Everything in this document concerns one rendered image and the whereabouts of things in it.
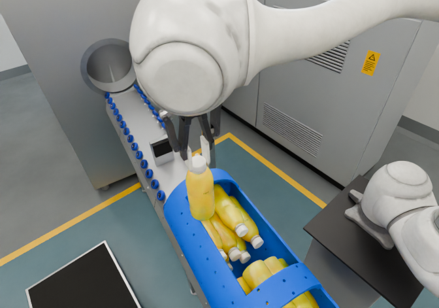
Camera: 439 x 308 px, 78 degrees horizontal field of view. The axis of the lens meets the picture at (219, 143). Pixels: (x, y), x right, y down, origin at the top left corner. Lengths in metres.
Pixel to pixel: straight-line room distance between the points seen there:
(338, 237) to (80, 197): 2.20
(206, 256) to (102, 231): 1.70
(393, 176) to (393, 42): 1.06
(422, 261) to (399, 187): 0.20
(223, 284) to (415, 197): 0.60
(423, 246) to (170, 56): 0.80
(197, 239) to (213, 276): 0.11
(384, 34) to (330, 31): 1.55
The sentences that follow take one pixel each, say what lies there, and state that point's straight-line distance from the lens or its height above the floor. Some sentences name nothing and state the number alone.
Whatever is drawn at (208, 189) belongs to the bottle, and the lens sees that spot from 0.68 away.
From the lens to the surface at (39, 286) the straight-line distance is 2.24.
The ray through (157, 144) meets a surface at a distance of 1.31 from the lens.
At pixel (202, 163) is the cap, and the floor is 1.47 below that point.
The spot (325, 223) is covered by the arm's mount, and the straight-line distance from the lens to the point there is 1.13.
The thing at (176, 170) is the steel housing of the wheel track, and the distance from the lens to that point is 1.38.
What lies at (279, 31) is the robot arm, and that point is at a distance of 0.31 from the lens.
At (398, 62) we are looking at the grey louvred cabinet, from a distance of 1.90.
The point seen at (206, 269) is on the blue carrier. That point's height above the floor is 1.17.
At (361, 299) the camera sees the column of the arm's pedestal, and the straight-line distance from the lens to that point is 1.36.
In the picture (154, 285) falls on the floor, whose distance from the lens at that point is 2.12.
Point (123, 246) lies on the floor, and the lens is 2.31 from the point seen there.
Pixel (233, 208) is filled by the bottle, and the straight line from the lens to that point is 0.95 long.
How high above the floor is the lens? 1.93
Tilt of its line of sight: 42 degrees down
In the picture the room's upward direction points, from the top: 2 degrees counter-clockwise
